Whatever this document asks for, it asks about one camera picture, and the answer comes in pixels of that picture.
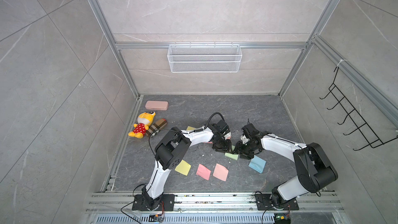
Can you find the plaid brown pouch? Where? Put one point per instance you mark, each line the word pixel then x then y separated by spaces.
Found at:
pixel 156 127

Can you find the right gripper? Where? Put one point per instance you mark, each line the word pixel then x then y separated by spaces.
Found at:
pixel 238 148

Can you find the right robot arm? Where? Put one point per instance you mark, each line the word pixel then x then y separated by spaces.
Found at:
pixel 313 167

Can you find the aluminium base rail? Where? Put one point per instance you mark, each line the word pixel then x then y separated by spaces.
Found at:
pixel 196 202

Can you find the torn yellow page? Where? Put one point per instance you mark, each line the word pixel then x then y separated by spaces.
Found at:
pixel 183 168

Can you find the pink eraser case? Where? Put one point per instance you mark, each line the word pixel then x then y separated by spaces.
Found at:
pixel 157 105

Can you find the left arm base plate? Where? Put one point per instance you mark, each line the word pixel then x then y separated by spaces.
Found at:
pixel 163 202

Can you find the yellow memo pad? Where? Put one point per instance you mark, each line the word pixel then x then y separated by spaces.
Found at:
pixel 189 128

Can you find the torn hot pink page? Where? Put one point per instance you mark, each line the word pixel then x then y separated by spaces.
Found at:
pixel 203 172

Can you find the torn salmon page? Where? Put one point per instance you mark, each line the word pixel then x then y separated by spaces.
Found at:
pixel 220 172

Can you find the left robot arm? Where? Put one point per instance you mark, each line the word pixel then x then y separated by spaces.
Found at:
pixel 170 151

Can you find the yellow plush toy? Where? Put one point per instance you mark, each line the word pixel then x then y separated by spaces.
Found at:
pixel 144 121

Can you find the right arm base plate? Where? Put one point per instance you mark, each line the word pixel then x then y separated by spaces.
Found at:
pixel 268 202

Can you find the blue memo pad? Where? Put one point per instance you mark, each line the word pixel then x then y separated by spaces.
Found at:
pixel 257 164

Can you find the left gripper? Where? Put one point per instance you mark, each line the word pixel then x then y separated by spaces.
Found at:
pixel 228 149

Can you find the black wire hook rack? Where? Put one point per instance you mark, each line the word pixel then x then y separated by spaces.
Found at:
pixel 371 138

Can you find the green memo pad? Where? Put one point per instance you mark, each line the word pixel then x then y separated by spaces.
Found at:
pixel 232 156

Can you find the white wire mesh basket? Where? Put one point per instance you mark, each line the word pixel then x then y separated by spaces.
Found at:
pixel 215 58

